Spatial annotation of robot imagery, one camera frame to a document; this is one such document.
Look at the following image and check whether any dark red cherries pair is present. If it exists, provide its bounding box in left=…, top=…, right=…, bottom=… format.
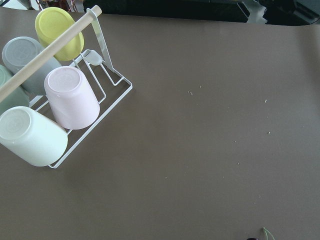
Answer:
left=246, top=227, right=276, bottom=240

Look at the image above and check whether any pink cup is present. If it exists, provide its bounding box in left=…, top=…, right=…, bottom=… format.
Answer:
left=44, top=66, right=100, bottom=130

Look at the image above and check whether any white cup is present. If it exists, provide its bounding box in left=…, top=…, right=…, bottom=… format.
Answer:
left=0, top=106, right=68, bottom=167

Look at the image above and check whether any green cup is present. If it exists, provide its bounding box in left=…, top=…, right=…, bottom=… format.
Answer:
left=0, top=65, right=30, bottom=115

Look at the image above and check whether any yellow cup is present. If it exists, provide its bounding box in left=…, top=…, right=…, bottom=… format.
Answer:
left=35, top=7, right=85, bottom=62

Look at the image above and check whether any grey cup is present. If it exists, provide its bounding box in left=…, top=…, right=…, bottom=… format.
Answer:
left=2, top=36, right=61, bottom=96

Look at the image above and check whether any white wire cup rack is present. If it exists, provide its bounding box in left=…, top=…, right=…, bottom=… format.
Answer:
left=0, top=6, right=133, bottom=169

